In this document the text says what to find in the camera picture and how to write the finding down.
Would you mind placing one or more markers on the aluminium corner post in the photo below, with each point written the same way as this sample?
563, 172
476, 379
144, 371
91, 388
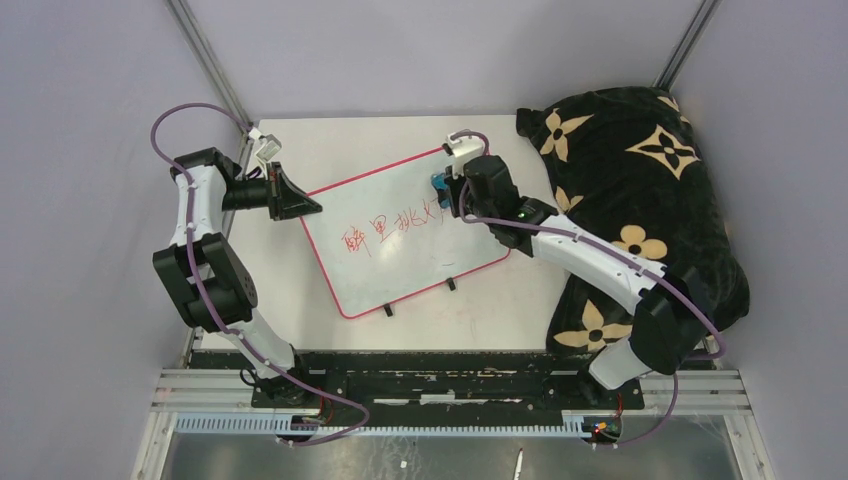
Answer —
682, 50
228, 103

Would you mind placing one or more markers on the white marker pen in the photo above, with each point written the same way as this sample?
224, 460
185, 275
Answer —
518, 464

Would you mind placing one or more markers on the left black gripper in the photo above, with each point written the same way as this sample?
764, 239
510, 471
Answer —
285, 199

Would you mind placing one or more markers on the aluminium frame rails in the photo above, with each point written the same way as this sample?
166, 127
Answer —
693, 394

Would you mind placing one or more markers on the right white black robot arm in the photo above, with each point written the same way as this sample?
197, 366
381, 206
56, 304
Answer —
669, 306

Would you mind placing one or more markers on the left aluminium corner post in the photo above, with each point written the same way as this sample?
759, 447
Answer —
228, 103

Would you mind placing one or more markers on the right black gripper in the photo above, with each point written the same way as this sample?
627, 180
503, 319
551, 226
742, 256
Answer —
453, 186

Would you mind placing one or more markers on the blue toothed cable duct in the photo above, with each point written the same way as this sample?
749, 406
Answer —
285, 425

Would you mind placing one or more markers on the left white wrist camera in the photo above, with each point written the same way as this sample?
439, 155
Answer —
267, 147

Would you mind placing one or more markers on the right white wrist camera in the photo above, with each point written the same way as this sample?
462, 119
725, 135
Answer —
465, 144

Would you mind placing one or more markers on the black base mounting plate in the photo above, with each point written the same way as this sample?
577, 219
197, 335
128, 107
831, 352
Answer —
392, 373

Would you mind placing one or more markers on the red framed whiteboard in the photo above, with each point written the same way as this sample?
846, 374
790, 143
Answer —
382, 236

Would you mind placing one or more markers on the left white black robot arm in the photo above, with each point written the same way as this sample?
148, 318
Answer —
207, 282

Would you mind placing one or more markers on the right aluminium corner post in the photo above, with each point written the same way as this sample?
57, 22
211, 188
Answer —
682, 50

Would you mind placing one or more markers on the black floral plush blanket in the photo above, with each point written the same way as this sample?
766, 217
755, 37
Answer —
623, 164

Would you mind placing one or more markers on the blue whiteboard eraser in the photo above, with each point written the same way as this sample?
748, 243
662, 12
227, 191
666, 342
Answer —
438, 182

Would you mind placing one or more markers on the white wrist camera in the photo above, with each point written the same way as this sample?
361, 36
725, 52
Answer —
267, 147
465, 144

